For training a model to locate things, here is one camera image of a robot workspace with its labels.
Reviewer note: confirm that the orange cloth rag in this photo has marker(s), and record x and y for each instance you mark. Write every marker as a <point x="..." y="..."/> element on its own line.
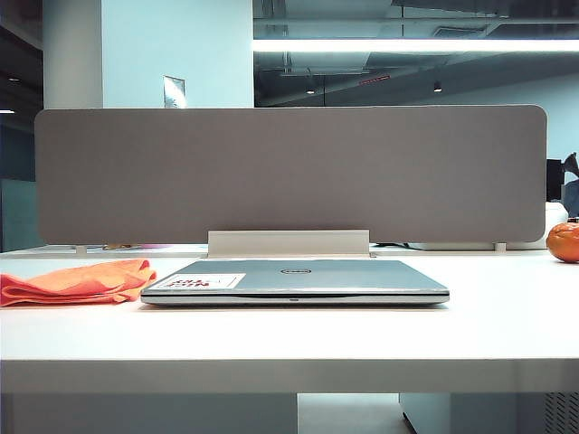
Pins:
<point x="68" y="285"/>

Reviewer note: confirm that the silver Dell laptop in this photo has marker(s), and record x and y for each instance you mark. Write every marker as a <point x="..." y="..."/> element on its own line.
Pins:
<point x="344" y="280"/>

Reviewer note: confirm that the white red laptop sticker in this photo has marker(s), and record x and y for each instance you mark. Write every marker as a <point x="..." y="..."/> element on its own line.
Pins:
<point x="199" y="281"/>

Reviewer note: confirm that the grey fabric desk divider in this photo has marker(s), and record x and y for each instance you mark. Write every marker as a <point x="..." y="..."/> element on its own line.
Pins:
<point x="289" y="172"/>

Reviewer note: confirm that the red ceiling sign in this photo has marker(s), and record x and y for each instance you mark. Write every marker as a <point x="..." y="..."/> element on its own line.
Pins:
<point x="375" y="80"/>

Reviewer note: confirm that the black ceiling spotlight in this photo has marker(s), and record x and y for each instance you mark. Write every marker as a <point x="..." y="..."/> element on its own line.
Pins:
<point x="438" y="86"/>

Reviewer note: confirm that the long ceiling light strip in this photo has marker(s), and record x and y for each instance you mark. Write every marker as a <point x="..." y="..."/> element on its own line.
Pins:
<point x="407" y="45"/>

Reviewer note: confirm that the black computer monitor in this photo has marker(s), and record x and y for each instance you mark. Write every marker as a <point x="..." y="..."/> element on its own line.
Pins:
<point x="553" y="180"/>

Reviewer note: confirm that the white building column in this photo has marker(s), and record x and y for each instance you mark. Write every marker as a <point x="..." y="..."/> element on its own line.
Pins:
<point x="72" y="54"/>

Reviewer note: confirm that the orange round fruit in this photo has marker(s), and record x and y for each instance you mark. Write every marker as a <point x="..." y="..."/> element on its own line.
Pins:
<point x="565" y="242"/>

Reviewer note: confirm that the dark grey background figure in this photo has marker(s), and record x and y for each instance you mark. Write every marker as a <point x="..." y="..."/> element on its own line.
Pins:
<point x="572" y="190"/>

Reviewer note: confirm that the silver framed wall sign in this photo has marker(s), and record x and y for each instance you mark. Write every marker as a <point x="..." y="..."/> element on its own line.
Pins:
<point x="174" y="91"/>

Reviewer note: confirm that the white divider bracket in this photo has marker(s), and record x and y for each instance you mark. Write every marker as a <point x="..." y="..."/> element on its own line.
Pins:
<point x="80" y="249"/>
<point x="500" y="247"/>

